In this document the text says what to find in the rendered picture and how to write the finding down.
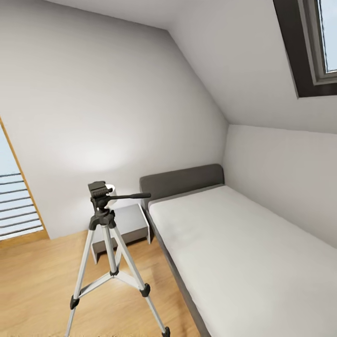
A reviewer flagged camera tripod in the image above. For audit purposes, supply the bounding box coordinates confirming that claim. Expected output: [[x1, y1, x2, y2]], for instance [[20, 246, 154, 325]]
[[65, 181, 170, 337]]

